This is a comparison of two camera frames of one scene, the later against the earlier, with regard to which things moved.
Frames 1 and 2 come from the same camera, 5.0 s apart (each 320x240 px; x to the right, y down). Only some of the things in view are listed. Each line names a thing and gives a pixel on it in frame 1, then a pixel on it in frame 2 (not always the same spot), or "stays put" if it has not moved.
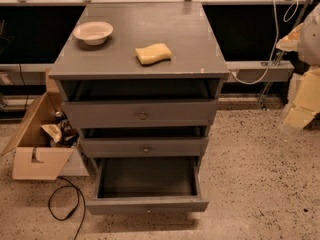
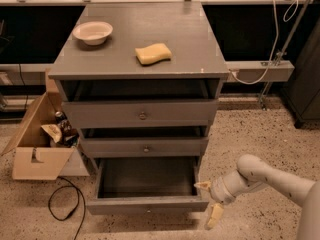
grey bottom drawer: [148, 185] stays put
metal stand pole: [263, 98] stays put
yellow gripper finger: [306, 106] to [217, 212]
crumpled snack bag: [53, 130] stays put
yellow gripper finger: [291, 41] to [205, 184]
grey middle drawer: [145, 147] stays put
